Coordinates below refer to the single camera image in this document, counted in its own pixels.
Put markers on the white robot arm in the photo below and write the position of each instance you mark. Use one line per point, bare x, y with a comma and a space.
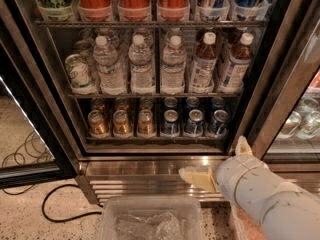
284, 210

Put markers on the gold can front middle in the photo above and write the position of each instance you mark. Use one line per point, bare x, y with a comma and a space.
121, 124

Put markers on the gold can front left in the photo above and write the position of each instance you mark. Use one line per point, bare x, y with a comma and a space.
98, 125

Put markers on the brown tea bottle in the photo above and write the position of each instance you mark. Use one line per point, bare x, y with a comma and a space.
203, 63
234, 63

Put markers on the gold can back right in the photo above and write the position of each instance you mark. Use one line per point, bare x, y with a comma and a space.
146, 103

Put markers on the clear water bottle left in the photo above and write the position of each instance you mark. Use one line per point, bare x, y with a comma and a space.
109, 67

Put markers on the steel fridge base grille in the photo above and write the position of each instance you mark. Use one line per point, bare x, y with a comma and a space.
101, 178

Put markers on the red coca-cola can middle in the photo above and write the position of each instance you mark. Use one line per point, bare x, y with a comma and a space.
134, 10

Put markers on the clear water bottle middle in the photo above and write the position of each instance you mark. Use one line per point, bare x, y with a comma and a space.
140, 60

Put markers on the clear water bottle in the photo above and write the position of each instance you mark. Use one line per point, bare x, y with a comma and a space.
173, 66
140, 60
109, 67

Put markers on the gold can back left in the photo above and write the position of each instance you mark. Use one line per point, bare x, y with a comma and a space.
98, 104

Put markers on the red coca-cola can right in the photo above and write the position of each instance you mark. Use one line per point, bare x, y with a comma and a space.
172, 10

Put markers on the gold can front right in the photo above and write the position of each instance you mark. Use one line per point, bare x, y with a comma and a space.
146, 126

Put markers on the brown tea bottle left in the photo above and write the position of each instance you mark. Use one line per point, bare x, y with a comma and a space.
203, 63

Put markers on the green white soda can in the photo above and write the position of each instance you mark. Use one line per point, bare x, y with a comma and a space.
81, 79

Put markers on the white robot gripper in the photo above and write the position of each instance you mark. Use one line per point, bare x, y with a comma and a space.
232, 176

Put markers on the open glass fridge door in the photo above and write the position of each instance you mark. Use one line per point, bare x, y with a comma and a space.
30, 153

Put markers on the gold can back middle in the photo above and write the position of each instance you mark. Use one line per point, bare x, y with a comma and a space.
122, 104

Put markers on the clear plastic bin left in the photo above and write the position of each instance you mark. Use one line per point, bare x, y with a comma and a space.
160, 217

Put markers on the red coca-cola can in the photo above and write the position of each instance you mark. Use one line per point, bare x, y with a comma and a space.
172, 10
95, 10
134, 10

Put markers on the brown tea bottle right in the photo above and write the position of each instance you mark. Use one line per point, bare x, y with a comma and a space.
234, 63

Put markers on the clear plastic bin right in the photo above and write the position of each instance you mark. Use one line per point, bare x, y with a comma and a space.
243, 226

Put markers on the red coca-cola can left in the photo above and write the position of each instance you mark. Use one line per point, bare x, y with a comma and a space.
95, 10

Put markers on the clear plastic bin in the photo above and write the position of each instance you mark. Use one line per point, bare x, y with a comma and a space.
160, 217
243, 226

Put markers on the gold can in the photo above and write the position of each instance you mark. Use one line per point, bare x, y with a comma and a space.
98, 125
121, 124
98, 104
146, 126
122, 104
146, 103

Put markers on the clear water bottle right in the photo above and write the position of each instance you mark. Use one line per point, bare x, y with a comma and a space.
173, 66

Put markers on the blue pepsi can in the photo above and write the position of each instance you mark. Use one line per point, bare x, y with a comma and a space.
169, 126
194, 123
192, 103
170, 103
217, 103
217, 127

